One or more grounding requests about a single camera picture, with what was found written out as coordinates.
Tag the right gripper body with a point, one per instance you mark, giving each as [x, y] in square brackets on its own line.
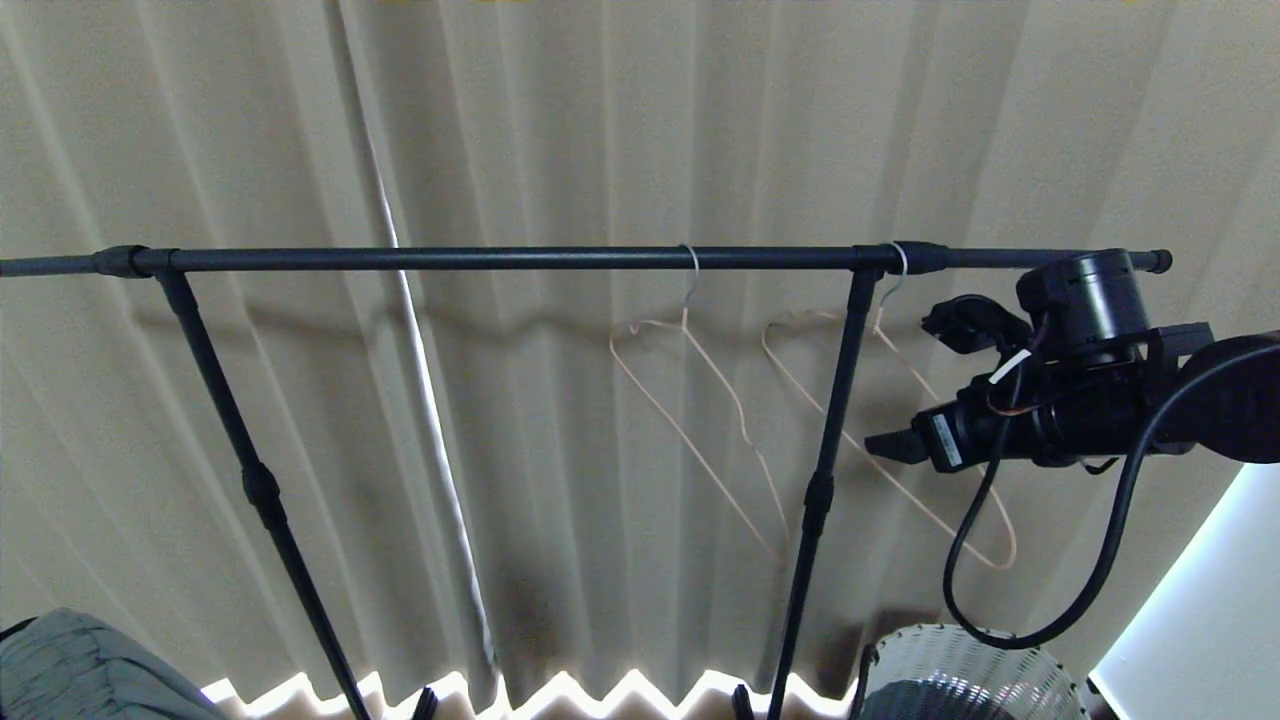
[1060, 425]

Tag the pink clothes hanger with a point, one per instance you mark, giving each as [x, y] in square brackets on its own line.
[930, 518]
[690, 440]

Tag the pale grey shorts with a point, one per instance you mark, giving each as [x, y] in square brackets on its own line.
[80, 670]

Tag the white laundry basket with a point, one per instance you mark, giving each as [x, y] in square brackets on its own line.
[960, 660]

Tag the black clothes rack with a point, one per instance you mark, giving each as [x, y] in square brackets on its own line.
[500, 259]

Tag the beige curtain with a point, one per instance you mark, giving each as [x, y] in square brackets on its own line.
[600, 120]

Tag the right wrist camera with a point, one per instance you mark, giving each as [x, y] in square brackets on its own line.
[975, 322]

